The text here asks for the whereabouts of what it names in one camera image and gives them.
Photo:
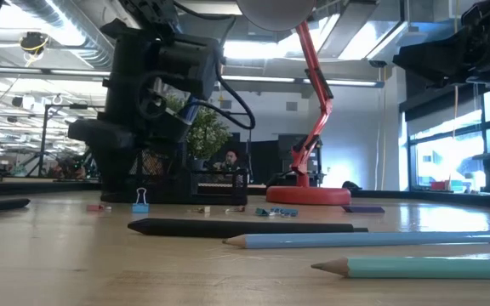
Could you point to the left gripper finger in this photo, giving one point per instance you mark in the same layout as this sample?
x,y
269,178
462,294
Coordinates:
x,y
109,140

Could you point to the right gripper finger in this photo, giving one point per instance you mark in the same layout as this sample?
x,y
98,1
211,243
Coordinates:
x,y
440,64

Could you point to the large blue binder clip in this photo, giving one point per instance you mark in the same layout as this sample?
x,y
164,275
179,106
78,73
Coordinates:
x,y
140,207

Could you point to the cream binder clip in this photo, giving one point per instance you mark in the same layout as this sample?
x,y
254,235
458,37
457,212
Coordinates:
x,y
203,209

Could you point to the black mesh desk organizer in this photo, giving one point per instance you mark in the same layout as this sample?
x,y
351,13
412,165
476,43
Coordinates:
x,y
219,189

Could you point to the purple sticky note pad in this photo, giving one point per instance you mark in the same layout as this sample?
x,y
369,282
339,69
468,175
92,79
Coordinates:
x,y
363,209

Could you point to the light blue pencil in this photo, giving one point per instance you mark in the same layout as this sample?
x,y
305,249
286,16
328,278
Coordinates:
x,y
355,239

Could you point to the person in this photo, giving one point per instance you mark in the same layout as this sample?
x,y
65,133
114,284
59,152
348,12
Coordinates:
x,y
230,160

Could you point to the black cabinet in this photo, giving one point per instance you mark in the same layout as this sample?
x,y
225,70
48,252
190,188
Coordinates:
x,y
266,149

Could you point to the black rounded object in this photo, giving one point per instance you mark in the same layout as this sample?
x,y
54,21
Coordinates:
x,y
351,185

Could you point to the red desk lamp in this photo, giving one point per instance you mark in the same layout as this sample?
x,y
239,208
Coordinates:
x,y
309,195

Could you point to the black background station frame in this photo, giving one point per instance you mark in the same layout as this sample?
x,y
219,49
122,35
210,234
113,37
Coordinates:
x,y
45,140

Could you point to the black ceiling camera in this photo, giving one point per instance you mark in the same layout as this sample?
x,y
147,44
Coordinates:
x,y
33,42

